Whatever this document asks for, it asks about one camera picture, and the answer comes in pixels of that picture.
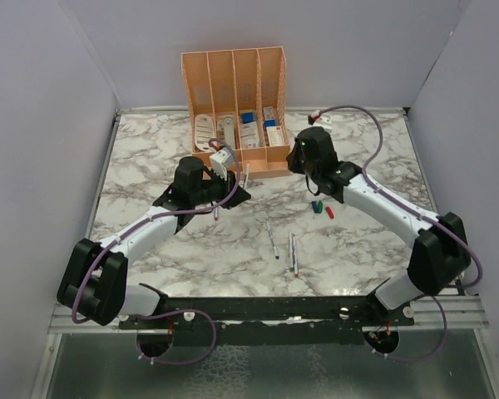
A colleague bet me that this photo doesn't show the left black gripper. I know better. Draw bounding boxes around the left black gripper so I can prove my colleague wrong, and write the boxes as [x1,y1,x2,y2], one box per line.
[192,166,250,210]

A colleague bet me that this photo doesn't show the yellow pen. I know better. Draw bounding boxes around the yellow pen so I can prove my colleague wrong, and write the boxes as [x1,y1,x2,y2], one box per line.
[242,162,250,190]

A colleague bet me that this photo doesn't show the blue pen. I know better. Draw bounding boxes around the blue pen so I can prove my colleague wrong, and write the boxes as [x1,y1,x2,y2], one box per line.
[265,220,279,260]

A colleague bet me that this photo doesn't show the green pen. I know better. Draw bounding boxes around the green pen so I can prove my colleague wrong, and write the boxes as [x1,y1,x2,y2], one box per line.
[289,231,294,273]

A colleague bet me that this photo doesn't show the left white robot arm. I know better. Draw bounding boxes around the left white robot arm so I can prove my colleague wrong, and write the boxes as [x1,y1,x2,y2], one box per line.
[57,156,251,328]

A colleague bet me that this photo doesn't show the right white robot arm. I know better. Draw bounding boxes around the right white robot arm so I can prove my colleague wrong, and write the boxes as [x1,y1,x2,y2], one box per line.
[287,126,471,325]

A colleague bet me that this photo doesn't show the blue pen cap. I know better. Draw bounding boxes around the blue pen cap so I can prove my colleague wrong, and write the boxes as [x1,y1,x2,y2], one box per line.
[311,201,319,214]

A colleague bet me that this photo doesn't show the red pen cap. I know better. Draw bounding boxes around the red pen cap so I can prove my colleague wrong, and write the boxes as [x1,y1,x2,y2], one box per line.
[325,207,334,219]

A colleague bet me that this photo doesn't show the red tipped pen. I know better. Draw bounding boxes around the red tipped pen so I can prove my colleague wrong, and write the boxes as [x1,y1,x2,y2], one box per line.
[292,234,299,278]

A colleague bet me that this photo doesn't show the white red box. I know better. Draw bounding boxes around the white red box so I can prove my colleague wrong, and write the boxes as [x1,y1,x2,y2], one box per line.
[263,106,286,146]

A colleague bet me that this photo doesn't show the white blue box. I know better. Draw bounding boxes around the white blue box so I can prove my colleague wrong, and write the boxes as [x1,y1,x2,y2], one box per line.
[240,111,260,149]

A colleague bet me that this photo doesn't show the white oval package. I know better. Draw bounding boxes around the white oval package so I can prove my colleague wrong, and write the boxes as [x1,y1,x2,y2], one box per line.
[194,114,215,151]

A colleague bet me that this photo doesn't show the orange desk organizer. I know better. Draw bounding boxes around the orange desk organizer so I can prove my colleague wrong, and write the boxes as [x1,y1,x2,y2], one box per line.
[181,47,290,178]

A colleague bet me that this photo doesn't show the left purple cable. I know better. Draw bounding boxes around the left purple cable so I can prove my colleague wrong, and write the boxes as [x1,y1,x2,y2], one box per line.
[70,139,238,366]

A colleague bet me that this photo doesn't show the purple cable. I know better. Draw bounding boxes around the purple cable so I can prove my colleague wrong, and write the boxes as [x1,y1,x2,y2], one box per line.
[70,139,238,366]
[307,106,483,362]

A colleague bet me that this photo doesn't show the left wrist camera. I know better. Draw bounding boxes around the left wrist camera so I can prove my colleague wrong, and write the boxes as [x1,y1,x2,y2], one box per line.
[210,148,235,180]

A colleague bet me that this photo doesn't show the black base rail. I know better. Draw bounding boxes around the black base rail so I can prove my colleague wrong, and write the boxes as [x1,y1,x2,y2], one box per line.
[119,296,414,346]

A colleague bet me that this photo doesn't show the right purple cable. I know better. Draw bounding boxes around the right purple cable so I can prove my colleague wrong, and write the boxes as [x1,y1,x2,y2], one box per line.
[307,106,483,362]

